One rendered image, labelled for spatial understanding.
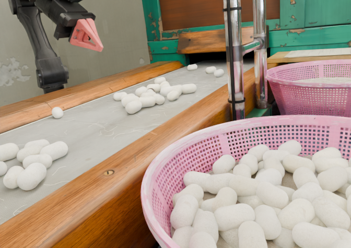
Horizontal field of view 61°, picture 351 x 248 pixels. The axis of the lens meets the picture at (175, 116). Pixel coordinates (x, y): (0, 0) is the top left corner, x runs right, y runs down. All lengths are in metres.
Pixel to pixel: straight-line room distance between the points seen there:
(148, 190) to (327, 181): 0.16
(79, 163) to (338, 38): 0.79
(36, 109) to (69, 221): 0.44
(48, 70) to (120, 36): 1.49
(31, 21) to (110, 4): 1.44
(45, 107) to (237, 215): 0.50
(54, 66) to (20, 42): 1.85
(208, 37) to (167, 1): 0.23
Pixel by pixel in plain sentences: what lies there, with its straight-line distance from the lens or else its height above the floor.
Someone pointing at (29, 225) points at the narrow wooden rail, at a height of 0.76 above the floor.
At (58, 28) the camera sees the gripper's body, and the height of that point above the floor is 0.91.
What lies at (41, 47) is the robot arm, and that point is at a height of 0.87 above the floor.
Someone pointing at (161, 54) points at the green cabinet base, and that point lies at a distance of 1.16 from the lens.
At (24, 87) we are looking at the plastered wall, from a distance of 2.81.
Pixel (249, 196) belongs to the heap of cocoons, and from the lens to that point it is 0.28.
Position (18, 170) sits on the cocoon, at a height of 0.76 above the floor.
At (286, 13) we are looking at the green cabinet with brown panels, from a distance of 0.99.
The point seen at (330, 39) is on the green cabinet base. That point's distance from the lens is 0.98.
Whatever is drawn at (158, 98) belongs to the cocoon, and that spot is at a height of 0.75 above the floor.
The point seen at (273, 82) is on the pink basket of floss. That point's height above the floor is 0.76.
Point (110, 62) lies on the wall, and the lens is 2.53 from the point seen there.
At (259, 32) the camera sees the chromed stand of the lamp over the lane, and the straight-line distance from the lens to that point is 0.58.
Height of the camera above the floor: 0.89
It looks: 17 degrees down
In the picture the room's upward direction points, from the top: 6 degrees counter-clockwise
